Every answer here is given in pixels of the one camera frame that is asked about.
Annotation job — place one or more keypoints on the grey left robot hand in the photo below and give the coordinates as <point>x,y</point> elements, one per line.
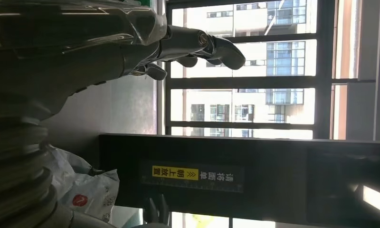
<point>83,41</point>

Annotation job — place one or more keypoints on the white plastic mailer package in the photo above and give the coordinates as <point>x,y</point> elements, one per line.
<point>92,188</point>

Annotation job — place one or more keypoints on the black inbound scanner machine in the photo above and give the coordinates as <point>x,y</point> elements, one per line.
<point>271,151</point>

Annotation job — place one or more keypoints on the black yellow instruction label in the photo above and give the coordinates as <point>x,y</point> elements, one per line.
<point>193,176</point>

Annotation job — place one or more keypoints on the black window frame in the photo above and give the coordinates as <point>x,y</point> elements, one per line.
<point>240,82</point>

